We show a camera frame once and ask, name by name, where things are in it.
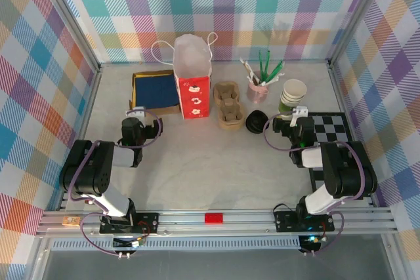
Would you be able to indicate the red white paper bag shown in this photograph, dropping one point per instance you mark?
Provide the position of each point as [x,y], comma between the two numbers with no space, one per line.
[193,96]

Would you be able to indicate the aluminium mounting rail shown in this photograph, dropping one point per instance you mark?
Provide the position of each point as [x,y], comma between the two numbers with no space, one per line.
[249,219]

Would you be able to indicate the yellow cardboard napkin box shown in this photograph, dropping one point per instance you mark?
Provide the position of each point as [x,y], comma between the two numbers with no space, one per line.
[154,111]

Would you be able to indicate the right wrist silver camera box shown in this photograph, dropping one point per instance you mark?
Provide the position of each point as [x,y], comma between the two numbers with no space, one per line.
[301,111]

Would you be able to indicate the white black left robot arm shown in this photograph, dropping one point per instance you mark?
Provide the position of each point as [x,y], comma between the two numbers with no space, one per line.
[82,168]

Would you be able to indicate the aluminium frame post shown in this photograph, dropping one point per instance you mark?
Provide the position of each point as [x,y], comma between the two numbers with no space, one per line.
[69,19]
[353,14]

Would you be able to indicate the brown cup carrier stack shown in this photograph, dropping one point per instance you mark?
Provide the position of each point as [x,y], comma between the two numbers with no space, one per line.
[229,109]

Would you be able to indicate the small red block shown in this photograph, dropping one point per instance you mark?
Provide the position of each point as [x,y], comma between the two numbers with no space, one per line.
[213,218]

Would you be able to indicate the small connector circuit board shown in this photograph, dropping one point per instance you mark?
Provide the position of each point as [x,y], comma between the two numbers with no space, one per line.
[136,243]
[311,240]

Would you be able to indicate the blue napkin stack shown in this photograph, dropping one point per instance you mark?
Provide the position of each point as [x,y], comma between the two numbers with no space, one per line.
[155,91]

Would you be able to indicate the wooden stirrer stick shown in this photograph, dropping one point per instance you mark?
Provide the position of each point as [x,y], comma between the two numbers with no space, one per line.
[254,80]

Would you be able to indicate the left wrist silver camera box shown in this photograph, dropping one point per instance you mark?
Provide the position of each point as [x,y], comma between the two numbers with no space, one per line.
[137,111]

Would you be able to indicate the black grey checkerboard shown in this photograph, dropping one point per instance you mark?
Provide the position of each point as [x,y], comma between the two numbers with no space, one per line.
[331,126]

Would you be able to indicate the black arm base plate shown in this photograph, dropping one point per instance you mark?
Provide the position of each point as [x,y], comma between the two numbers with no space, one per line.
[149,222]
[285,224]

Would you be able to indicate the green white paper cup stack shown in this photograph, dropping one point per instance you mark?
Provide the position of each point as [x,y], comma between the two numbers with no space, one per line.
[293,91]

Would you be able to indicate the small wooden tag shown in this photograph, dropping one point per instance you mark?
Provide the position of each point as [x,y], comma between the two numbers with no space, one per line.
[71,221]

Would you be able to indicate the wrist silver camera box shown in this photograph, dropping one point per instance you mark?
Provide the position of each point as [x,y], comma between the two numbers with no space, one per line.
[137,111]
[301,111]

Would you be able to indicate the black cup lid stack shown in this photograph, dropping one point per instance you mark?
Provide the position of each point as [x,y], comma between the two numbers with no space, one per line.
[257,122]

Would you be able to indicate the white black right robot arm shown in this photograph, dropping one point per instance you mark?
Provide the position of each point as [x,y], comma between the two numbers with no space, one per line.
[348,168]

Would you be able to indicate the pink stirrer cup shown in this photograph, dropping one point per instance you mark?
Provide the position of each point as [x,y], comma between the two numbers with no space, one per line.
[257,93]

